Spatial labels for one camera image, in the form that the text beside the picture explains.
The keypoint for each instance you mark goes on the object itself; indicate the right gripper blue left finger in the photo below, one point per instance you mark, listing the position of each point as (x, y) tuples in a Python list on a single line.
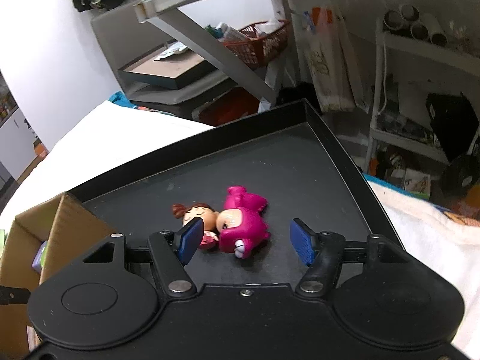
[(170, 253)]

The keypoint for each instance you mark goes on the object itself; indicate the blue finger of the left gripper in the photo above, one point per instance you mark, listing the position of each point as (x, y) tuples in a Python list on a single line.
[(11, 295)]

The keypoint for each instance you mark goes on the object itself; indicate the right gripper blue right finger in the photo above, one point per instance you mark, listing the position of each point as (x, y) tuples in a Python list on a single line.
[(322, 253)]

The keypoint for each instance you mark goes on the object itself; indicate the purple cube toy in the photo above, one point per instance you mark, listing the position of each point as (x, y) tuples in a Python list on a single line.
[(39, 260)]

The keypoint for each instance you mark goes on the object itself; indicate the magenta doll figurine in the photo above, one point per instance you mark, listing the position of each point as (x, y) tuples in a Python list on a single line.
[(241, 225)]

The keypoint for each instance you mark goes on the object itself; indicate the brown cardboard box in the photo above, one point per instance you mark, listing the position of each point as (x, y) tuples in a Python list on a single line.
[(41, 241)]

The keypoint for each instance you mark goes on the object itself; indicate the black flat tray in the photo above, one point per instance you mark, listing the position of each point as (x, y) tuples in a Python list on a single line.
[(287, 155)]

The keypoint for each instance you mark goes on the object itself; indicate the orange box on floor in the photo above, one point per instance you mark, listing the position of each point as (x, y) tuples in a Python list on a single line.
[(40, 150)]

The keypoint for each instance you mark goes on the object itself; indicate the brown framed board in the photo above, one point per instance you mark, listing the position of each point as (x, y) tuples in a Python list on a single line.
[(173, 72)]

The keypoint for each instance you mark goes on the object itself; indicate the grey chair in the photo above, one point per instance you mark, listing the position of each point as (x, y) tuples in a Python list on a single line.
[(132, 50)]

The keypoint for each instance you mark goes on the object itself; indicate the red plastic basket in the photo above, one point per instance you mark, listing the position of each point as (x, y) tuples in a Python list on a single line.
[(258, 52)]

